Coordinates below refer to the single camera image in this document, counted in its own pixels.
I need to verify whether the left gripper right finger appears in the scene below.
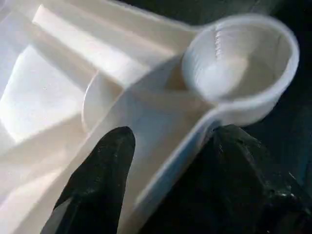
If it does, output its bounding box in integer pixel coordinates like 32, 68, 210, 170
206, 123, 312, 234

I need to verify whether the white plastic table top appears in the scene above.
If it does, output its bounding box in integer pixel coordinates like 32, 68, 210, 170
0, 0, 301, 234

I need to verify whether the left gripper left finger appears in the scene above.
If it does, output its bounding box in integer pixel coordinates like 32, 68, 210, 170
40, 126, 136, 234

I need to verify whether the black mat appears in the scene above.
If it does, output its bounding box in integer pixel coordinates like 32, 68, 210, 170
121, 0, 312, 234

